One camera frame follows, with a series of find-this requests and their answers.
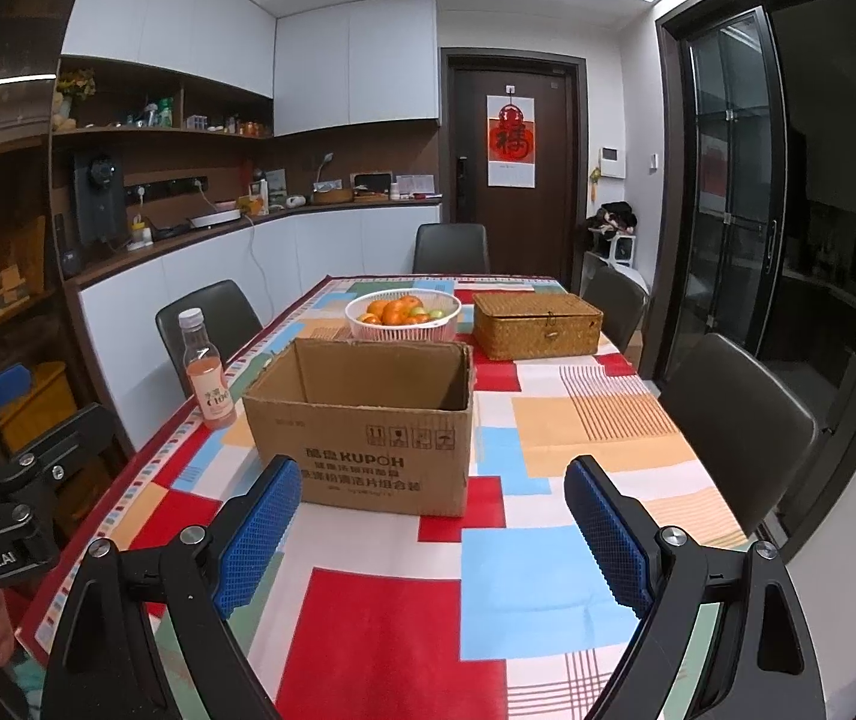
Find white counter base cabinets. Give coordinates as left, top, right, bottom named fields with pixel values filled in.
left=75, top=199, right=444, bottom=391

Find black wall power strip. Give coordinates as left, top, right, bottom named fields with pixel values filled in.
left=124, top=176, right=208, bottom=200

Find white plastic fruit basket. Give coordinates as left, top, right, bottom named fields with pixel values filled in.
left=345, top=289, right=463, bottom=346

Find dark leather dining chair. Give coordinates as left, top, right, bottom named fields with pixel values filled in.
left=581, top=265, right=650, bottom=353
left=656, top=332, right=819, bottom=537
left=413, top=223, right=490, bottom=275
left=155, top=280, right=264, bottom=400

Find white shoe rack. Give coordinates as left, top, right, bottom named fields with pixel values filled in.
left=581, top=236, right=639, bottom=293

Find white upper wall cabinets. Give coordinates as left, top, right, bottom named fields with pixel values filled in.
left=60, top=0, right=440, bottom=137

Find clear bottle with pink drink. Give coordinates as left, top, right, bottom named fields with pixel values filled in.
left=176, top=307, right=238, bottom=432

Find pile of oranges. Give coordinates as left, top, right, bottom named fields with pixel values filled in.
left=360, top=296, right=436, bottom=326

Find yellow flower bunch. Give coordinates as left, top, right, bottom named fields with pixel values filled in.
left=56, top=69, right=97, bottom=100

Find black countertop appliance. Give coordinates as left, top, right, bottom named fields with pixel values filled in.
left=71, top=152, right=127, bottom=245

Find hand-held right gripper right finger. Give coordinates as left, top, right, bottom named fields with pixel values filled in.
left=563, top=454, right=849, bottom=720

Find yellow storage bin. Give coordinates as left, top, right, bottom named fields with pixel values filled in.
left=0, top=364, right=73, bottom=451

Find woven wicker lidded box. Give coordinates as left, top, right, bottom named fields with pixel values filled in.
left=471, top=291, right=605, bottom=362

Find brown cardboard box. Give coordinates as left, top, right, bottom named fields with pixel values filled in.
left=242, top=337, right=475, bottom=518

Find black framed glass sliding door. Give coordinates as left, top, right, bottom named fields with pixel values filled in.
left=656, top=6, right=856, bottom=421

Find black bottle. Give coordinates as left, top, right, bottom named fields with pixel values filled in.
left=56, top=214, right=85, bottom=275

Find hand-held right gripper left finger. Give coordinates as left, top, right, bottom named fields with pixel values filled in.
left=38, top=454, right=303, bottom=720

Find dark bags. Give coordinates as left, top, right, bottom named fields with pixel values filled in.
left=585, top=202, right=639, bottom=237

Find red and white wall calendar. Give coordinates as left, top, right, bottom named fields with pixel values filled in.
left=488, top=94, right=536, bottom=188

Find dark brown door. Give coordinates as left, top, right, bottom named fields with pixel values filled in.
left=438, top=49, right=590, bottom=293

